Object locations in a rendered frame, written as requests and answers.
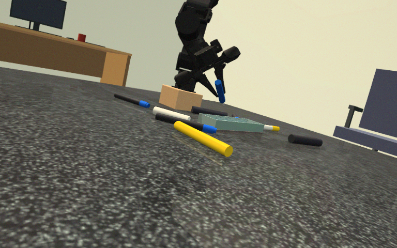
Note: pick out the white cylinder with yellow cap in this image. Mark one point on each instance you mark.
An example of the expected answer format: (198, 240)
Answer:
(271, 128)

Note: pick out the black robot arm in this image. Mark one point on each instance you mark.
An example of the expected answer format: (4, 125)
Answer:
(191, 24)

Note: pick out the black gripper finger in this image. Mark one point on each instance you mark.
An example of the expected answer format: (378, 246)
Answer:
(219, 74)
(204, 81)

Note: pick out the cream cylinder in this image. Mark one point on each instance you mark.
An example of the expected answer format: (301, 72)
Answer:
(170, 113)

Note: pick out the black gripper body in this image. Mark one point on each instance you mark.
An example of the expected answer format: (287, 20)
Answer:
(227, 56)

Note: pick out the small keyboard with keys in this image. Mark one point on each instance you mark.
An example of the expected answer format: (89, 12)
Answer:
(231, 124)

